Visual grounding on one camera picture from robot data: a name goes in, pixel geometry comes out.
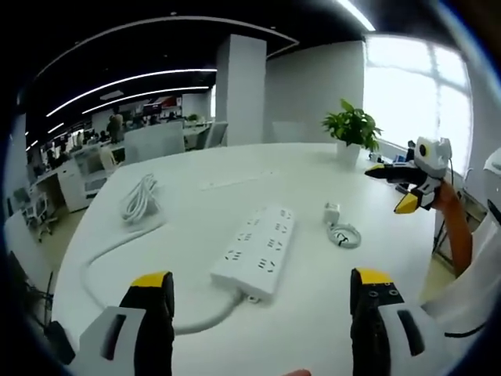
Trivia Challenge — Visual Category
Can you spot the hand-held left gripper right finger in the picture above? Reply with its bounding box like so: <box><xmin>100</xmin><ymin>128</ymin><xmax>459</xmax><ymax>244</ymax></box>
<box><xmin>349</xmin><ymin>267</ymin><xmax>447</xmax><ymax>376</ymax></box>

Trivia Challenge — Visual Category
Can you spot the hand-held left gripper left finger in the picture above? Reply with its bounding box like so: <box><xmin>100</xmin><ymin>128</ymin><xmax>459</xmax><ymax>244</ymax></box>
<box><xmin>72</xmin><ymin>271</ymin><xmax>176</xmax><ymax>376</ymax></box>

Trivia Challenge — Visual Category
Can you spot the white charger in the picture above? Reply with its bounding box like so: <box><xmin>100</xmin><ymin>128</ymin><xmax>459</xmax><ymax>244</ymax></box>
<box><xmin>323</xmin><ymin>201</ymin><xmax>343</xmax><ymax>226</ymax></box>

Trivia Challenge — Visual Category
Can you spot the white charger cable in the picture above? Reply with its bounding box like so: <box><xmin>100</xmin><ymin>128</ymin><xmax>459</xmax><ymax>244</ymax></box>
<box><xmin>326</xmin><ymin>222</ymin><xmax>362</xmax><ymax>250</ymax></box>

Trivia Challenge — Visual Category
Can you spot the white power strip cable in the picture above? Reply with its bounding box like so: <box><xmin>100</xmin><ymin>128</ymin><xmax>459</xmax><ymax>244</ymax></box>
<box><xmin>79</xmin><ymin>173</ymin><xmax>244</xmax><ymax>336</ymax></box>

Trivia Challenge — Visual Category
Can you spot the white power strip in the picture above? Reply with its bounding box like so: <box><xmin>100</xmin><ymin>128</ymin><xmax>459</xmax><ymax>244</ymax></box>
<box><xmin>210</xmin><ymin>203</ymin><xmax>297</xmax><ymax>305</ymax></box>

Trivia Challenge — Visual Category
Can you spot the white desk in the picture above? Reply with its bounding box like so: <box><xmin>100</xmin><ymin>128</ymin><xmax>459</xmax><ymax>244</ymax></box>
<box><xmin>50</xmin><ymin>141</ymin><xmax>460</xmax><ymax>376</ymax></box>

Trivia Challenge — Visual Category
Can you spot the grey desk partition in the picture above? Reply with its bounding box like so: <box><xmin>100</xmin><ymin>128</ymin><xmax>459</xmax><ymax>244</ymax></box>
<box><xmin>122</xmin><ymin>120</ymin><xmax>186</xmax><ymax>158</ymax></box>

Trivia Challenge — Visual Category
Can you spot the person's right hand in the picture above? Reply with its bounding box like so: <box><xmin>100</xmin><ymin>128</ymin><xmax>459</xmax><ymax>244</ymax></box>
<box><xmin>434</xmin><ymin>180</ymin><xmax>463</xmax><ymax>208</ymax></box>

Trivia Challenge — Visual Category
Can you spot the green potted plant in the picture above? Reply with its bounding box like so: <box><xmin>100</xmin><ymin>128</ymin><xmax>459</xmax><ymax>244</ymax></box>
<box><xmin>321</xmin><ymin>98</ymin><xmax>384</xmax><ymax>170</ymax></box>

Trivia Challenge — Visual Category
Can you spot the person's white shirt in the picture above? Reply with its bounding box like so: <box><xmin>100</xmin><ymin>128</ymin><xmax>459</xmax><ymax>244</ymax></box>
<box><xmin>417</xmin><ymin>147</ymin><xmax>501</xmax><ymax>338</ymax></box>

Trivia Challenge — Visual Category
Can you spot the grey swivel chair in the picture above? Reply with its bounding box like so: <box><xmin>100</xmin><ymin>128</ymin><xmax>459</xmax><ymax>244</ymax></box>
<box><xmin>20</xmin><ymin>190</ymin><xmax>55</xmax><ymax>240</ymax></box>

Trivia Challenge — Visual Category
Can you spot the white office cabinet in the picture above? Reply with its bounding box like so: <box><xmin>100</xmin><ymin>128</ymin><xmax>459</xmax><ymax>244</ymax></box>
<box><xmin>57</xmin><ymin>159</ymin><xmax>110</xmax><ymax>215</ymax></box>

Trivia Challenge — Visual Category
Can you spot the white office chair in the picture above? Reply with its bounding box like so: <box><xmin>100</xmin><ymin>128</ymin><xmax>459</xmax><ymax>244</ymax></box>
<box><xmin>204</xmin><ymin>121</ymin><xmax>229</xmax><ymax>150</ymax></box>

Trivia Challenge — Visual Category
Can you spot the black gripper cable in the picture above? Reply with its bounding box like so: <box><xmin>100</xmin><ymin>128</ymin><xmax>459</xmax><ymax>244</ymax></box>
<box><xmin>445</xmin><ymin>151</ymin><xmax>458</xmax><ymax>186</ymax></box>

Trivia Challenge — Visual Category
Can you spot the thin black cable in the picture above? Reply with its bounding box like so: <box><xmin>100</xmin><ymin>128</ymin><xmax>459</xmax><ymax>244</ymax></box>
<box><xmin>444</xmin><ymin>324</ymin><xmax>488</xmax><ymax>338</ymax></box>

